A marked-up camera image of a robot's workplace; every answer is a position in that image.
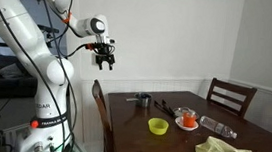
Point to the blue and white packet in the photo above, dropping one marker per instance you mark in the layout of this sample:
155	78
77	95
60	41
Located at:
144	95

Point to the dark wooden chair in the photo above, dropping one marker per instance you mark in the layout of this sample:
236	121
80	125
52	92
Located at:
107	131
239	95

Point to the black tongs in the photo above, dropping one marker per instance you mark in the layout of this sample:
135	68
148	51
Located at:
164	108

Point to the clear plastic water bottle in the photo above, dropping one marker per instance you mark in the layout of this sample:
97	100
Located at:
217	127

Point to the orange plastic cup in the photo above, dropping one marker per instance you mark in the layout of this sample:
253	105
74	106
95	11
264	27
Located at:
189	120

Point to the dark wooden chair back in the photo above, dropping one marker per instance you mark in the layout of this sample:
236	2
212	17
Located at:
239	95

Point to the clear glass bowl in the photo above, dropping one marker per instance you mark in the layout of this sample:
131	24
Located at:
180	111

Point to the yellow bowl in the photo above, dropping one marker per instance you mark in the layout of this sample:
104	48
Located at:
158	126

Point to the dark sofa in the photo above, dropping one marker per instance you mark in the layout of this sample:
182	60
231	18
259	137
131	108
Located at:
15	81

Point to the white saucer plate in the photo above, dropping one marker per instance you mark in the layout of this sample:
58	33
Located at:
179	123

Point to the silver pot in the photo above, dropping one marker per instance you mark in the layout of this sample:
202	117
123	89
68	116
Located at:
142	102

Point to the dark wooden chair left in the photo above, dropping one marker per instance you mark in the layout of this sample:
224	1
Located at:
107	131

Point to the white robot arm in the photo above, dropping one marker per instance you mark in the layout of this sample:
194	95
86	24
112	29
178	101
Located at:
49	130

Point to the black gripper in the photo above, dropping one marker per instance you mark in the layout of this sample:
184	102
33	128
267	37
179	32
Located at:
104	52

